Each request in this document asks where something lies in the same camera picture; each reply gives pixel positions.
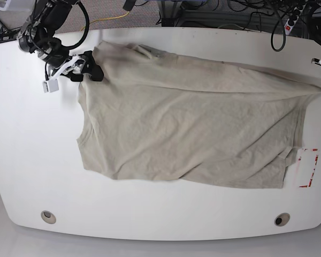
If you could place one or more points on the beige T-shirt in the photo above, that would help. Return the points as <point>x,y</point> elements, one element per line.
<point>161,116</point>

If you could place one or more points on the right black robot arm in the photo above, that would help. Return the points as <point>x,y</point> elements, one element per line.
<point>38,35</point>

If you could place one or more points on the black tripod stand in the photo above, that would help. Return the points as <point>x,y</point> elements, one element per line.
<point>10,20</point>

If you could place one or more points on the red tape rectangle marking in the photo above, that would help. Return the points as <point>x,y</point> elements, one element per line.
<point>306,167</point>

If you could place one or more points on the right table cable grommet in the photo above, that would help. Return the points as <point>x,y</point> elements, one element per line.
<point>282,219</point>

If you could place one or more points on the left table cable grommet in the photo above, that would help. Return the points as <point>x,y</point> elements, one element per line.
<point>48,217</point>

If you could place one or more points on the table cable grommet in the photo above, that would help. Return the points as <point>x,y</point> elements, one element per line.
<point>282,219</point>
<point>48,217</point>

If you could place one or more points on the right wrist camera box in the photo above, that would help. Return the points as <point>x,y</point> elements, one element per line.
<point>50,86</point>

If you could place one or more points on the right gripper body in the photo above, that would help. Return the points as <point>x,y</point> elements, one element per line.
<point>58,61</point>

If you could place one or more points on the white power strip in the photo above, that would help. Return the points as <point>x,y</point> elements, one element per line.
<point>293,16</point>

